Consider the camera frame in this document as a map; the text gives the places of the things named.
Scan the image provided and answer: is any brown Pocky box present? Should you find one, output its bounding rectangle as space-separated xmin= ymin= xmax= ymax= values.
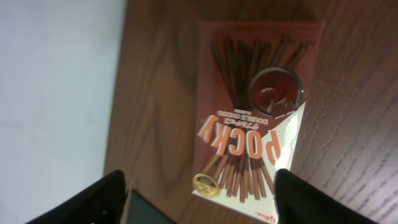
xmin=192 ymin=21 xmax=325 ymax=223

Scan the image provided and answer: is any dark green box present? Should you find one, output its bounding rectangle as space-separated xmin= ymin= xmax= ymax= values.
xmin=126 ymin=190 xmax=176 ymax=224

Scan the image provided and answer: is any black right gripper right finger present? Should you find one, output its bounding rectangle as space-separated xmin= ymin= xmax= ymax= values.
xmin=274 ymin=169 xmax=376 ymax=224

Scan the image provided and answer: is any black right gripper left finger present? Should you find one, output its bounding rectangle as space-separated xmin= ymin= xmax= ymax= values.
xmin=27 ymin=170 xmax=128 ymax=224

